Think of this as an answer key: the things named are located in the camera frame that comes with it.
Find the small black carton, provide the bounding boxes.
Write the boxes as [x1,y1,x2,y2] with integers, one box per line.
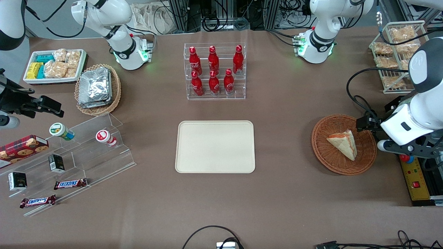
[48,154,65,173]
[8,172,27,191]

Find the oval light wicker basket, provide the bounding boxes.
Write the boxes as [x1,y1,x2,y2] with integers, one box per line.
[74,64,122,117]

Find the red cola bottle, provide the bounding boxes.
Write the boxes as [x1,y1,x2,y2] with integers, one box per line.
[189,46,202,76]
[208,45,220,74]
[208,70,220,96]
[232,45,244,75]
[191,71,205,97]
[223,68,235,95]

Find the yellow snack packet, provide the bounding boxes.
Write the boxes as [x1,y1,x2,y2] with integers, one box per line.
[26,62,44,80]

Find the green lidded cup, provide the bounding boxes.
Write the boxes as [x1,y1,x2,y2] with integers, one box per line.
[49,122,75,141]

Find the triangular wrapped sandwich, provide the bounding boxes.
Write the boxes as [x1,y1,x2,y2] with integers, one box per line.
[326,129,358,162]

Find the white wire rack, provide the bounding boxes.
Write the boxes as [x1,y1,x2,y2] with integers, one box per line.
[369,20,430,94]

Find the aluminium frame post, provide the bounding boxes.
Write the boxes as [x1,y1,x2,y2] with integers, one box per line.
[262,0,280,30]
[169,0,189,34]

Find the white crumpled bag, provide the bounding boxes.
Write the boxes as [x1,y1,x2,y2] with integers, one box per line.
[129,3,174,35]

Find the black cable with connector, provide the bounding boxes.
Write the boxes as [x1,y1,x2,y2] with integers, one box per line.
[314,230,443,249]

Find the white rectangular bin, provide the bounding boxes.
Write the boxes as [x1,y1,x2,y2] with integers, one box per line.
[23,49,87,85]

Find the bagged pastry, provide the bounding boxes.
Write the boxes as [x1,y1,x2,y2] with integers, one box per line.
[389,26,418,43]
[375,56,403,69]
[395,43,421,56]
[373,42,394,55]
[381,76,406,89]

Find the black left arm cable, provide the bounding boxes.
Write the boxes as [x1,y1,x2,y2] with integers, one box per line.
[347,67,411,120]

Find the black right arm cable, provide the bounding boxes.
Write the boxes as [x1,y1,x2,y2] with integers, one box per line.
[25,0,88,39]

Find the red lidded cup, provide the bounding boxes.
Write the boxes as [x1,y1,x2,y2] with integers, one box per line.
[96,129,118,147]

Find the yellow emergency stop box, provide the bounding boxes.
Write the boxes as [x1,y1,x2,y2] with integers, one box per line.
[399,155,432,202]

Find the silver foil packet stack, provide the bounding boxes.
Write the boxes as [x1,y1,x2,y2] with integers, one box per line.
[78,67,112,109]

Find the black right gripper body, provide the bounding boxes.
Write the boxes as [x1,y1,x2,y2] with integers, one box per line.
[0,78,22,116]

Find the black looped table cable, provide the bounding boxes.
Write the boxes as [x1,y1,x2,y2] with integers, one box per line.
[182,225,245,249]

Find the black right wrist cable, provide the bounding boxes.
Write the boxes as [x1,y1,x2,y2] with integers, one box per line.
[0,68,36,94]

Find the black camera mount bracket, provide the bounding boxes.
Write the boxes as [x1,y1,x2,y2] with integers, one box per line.
[384,137,443,162]

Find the cream rectangular tray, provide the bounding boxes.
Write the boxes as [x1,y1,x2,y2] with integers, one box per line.
[175,120,256,174]

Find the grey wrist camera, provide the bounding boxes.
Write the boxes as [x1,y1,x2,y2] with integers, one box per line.
[0,115,20,129]
[377,139,394,153]

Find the red tartan cookie box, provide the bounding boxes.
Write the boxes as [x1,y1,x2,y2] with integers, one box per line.
[0,135,49,169]

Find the round brown wicker basket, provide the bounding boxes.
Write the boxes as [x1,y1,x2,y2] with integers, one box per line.
[311,114,377,176]

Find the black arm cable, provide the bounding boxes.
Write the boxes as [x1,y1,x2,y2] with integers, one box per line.
[347,67,411,120]
[25,0,88,39]

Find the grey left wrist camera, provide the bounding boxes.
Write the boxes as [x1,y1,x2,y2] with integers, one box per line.
[377,139,394,153]

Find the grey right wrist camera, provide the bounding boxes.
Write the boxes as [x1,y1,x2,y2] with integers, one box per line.
[0,115,20,129]

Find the clear acrylic bottle rack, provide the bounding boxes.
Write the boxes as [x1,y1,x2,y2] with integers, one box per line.
[184,42,247,101]

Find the clear acrylic stepped stand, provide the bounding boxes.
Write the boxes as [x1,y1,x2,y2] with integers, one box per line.
[0,112,136,217]

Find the Snickers chocolate bar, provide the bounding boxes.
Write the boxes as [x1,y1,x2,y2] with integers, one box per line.
[54,178,88,190]
[19,195,56,209]

